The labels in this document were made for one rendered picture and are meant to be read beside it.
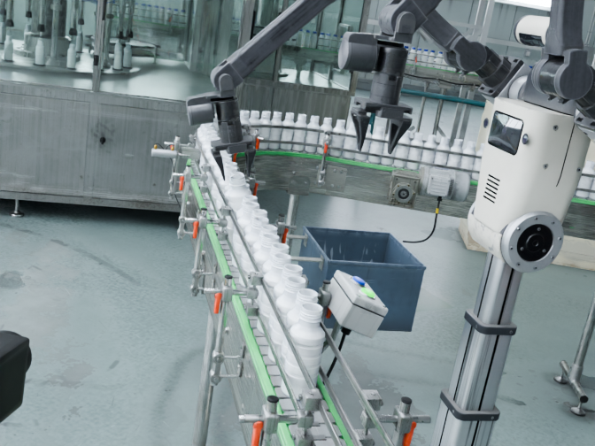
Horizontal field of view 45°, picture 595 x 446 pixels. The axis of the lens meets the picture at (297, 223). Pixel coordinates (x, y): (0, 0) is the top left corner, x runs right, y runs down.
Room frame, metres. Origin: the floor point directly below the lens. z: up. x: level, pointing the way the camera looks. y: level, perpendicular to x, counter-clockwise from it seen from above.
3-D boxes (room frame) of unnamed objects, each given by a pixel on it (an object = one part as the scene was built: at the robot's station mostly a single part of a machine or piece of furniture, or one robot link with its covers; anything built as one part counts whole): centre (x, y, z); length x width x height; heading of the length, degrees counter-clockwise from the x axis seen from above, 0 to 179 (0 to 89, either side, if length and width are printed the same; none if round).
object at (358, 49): (1.41, -0.09, 1.60); 0.12 x 0.09 x 0.12; 106
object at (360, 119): (1.42, -0.11, 1.43); 0.07 x 0.07 x 0.09; 16
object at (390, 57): (1.42, -0.12, 1.57); 0.07 x 0.06 x 0.07; 106
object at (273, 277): (1.36, 0.02, 1.08); 0.06 x 0.06 x 0.17
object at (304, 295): (1.19, -0.04, 1.08); 0.06 x 0.06 x 0.17
